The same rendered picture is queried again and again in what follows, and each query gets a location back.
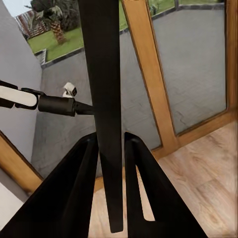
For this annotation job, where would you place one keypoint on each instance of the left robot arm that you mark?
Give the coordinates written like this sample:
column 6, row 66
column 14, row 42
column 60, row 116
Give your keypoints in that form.
column 31, row 99

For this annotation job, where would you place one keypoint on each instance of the poster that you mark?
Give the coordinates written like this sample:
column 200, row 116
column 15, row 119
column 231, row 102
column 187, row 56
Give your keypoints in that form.
column 100, row 25

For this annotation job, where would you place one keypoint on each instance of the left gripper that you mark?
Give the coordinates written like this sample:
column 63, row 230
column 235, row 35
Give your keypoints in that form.
column 68, row 107

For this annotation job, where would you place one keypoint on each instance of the door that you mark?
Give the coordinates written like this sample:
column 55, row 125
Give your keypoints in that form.
column 179, row 78

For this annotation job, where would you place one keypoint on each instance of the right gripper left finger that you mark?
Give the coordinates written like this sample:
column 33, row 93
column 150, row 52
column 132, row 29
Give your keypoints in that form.
column 61, row 206

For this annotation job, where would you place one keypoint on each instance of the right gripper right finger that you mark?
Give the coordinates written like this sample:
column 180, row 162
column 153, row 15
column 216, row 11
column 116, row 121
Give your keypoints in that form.
column 173, row 219

